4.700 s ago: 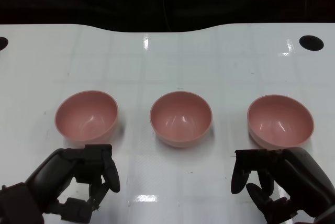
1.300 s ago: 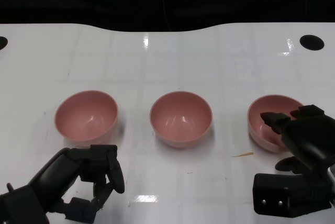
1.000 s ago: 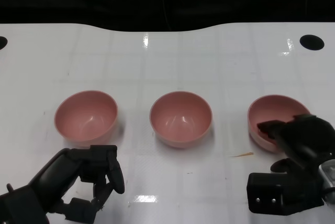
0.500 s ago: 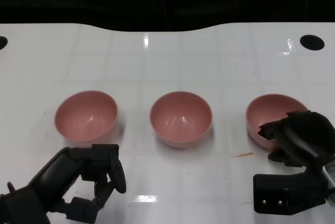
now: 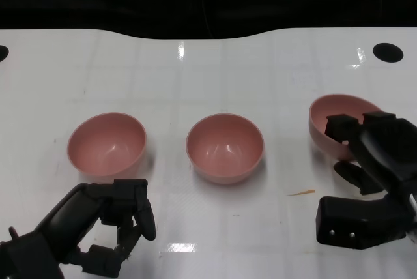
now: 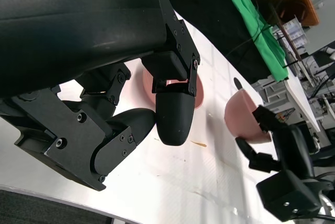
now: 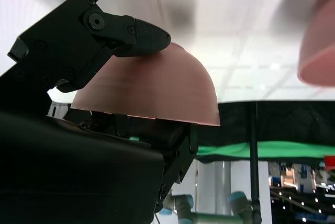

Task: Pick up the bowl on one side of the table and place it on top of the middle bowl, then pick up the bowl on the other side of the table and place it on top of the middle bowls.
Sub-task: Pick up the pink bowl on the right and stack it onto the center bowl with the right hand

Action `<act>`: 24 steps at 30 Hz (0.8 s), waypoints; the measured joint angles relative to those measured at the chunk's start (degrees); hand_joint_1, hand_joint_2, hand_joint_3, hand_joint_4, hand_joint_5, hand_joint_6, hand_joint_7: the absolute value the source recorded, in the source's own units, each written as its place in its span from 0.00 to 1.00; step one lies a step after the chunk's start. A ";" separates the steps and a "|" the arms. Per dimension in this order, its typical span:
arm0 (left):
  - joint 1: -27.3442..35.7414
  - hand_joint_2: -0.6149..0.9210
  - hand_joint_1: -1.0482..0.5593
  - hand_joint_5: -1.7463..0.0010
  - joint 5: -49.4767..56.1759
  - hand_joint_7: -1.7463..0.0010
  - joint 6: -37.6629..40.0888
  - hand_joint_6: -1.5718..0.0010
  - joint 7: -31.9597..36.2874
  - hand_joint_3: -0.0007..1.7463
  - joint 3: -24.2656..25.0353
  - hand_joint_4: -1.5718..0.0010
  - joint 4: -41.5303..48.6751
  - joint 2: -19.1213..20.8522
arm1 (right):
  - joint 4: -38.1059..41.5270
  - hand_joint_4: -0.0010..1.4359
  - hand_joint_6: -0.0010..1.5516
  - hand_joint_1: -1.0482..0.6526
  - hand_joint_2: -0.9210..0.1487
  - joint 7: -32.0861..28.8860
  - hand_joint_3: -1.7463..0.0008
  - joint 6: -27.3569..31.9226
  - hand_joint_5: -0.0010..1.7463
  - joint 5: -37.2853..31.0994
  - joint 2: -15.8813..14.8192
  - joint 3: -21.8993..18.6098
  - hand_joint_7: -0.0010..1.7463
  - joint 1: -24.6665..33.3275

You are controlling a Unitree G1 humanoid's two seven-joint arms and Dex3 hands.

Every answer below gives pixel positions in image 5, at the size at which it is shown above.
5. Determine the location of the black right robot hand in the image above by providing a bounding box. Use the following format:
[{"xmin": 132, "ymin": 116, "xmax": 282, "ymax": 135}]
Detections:
[{"xmin": 324, "ymin": 111, "xmax": 417, "ymax": 196}]

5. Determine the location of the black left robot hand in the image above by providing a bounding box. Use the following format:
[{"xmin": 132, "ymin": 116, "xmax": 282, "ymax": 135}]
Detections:
[{"xmin": 35, "ymin": 178, "xmax": 157, "ymax": 276}]

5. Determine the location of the pink plastic bowl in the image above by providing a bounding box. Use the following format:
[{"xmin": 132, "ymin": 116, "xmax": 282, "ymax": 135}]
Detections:
[
  {"xmin": 186, "ymin": 113, "xmax": 265, "ymax": 185},
  {"xmin": 66, "ymin": 112, "xmax": 147, "ymax": 178},
  {"xmin": 308, "ymin": 93, "xmax": 384, "ymax": 162}
]

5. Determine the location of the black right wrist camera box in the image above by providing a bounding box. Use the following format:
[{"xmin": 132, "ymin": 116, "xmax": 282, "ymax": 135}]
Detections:
[{"xmin": 315, "ymin": 196, "xmax": 409, "ymax": 251}]

